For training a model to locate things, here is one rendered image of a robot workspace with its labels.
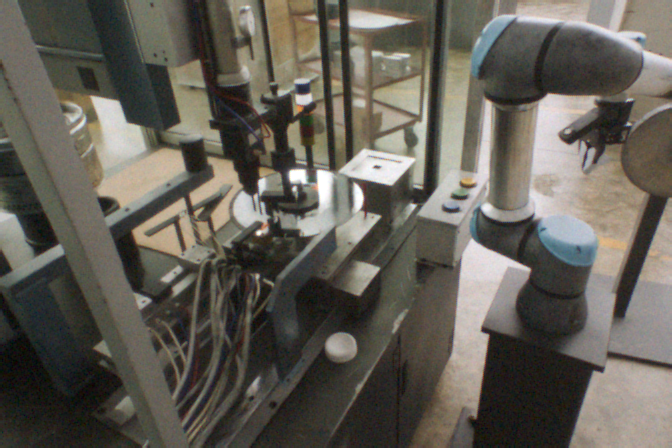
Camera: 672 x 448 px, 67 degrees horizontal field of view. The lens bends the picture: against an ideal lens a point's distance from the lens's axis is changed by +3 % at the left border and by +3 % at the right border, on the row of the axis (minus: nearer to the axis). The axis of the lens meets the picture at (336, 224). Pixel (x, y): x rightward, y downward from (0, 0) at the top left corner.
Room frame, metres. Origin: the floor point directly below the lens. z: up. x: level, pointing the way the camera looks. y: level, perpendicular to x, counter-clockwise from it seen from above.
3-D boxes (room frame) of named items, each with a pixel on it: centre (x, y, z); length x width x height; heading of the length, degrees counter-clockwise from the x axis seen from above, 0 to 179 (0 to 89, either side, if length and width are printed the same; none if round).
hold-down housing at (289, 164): (1.01, 0.11, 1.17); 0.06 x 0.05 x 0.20; 139
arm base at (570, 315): (0.84, -0.49, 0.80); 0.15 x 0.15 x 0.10
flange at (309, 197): (1.08, 0.09, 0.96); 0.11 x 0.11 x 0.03
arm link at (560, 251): (0.84, -0.48, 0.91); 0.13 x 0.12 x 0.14; 40
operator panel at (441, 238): (1.14, -0.33, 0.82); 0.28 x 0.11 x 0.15; 148
